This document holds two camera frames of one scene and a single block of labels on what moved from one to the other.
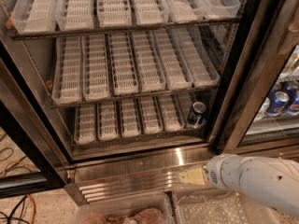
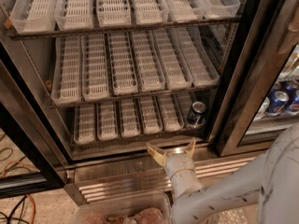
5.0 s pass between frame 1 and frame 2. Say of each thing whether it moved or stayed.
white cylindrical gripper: moved
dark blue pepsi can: stayed
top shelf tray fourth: stayed
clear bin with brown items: stayed
